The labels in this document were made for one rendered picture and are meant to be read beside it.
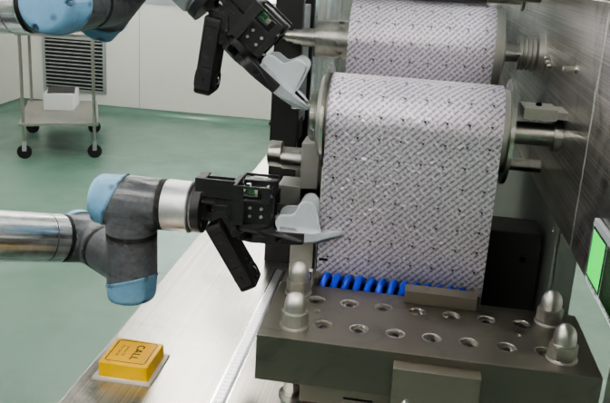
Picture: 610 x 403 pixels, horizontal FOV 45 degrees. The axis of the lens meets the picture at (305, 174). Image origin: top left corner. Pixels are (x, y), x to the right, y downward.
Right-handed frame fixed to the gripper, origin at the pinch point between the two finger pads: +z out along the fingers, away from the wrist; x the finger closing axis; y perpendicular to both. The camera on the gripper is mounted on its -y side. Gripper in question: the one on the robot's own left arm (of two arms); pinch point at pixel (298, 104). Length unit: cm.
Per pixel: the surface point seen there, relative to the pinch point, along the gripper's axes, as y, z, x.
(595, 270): 16.1, 33.5, -29.0
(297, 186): -9.8, 8.3, 2.5
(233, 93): -169, -48, 551
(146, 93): -227, -107, 551
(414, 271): -4.6, 28.0, -4.8
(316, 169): -5.8, 8.5, 2.4
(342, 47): 6.8, -1.2, 23.3
